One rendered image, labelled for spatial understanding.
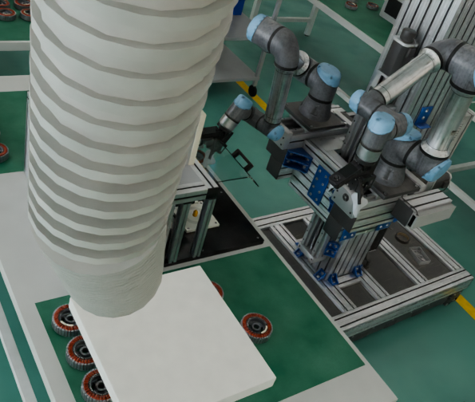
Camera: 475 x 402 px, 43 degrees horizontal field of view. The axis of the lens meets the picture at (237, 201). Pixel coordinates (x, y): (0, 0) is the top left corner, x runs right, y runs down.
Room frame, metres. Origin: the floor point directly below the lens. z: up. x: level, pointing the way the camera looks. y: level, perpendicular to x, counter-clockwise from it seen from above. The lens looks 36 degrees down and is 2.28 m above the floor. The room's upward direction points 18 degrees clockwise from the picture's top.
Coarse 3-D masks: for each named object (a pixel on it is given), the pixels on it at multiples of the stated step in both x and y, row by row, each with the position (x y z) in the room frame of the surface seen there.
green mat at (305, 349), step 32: (256, 256) 1.78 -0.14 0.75; (224, 288) 1.56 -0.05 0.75; (256, 288) 1.61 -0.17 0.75; (288, 288) 1.66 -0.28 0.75; (288, 320) 1.50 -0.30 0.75; (320, 320) 1.55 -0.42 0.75; (64, 352) 1.09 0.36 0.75; (288, 352) 1.36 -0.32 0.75; (320, 352) 1.40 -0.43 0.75; (352, 352) 1.45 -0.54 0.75; (288, 384) 1.23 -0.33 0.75
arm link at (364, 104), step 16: (432, 48) 2.08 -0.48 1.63; (448, 48) 2.08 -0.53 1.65; (416, 64) 2.02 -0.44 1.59; (432, 64) 2.05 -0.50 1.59; (384, 80) 1.96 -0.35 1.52; (400, 80) 1.95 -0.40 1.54; (416, 80) 1.99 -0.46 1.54; (352, 96) 1.88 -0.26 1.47; (368, 96) 1.87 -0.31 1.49; (384, 96) 1.88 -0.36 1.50; (368, 112) 1.82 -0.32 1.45
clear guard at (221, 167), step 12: (204, 144) 1.94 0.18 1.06; (216, 144) 1.97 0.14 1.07; (204, 156) 1.86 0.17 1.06; (216, 156) 1.89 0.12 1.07; (228, 156) 1.91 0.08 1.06; (204, 168) 1.79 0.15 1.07; (216, 168) 1.81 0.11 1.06; (228, 168) 1.84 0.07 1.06; (240, 168) 1.86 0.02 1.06; (216, 180) 1.74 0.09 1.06; (228, 180) 1.77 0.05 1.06; (252, 180) 1.89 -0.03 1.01
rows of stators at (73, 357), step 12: (60, 312) 1.20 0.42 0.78; (60, 324) 1.15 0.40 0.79; (72, 324) 1.18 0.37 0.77; (72, 336) 1.15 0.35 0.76; (72, 348) 1.09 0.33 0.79; (84, 348) 1.11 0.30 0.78; (72, 360) 1.05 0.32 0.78; (84, 360) 1.06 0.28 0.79; (96, 372) 1.03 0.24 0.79; (84, 384) 0.98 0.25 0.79; (96, 384) 1.00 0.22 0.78; (84, 396) 0.96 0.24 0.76; (96, 396) 0.96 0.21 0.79; (108, 396) 0.97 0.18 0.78
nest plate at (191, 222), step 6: (198, 204) 1.94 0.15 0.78; (192, 210) 1.89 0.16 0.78; (198, 210) 1.90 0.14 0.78; (192, 216) 1.85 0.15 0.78; (198, 216) 1.86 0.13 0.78; (192, 222) 1.82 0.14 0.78; (210, 222) 1.85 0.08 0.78; (216, 222) 1.87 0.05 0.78; (186, 228) 1.77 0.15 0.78; (192, 228) 1.78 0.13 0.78
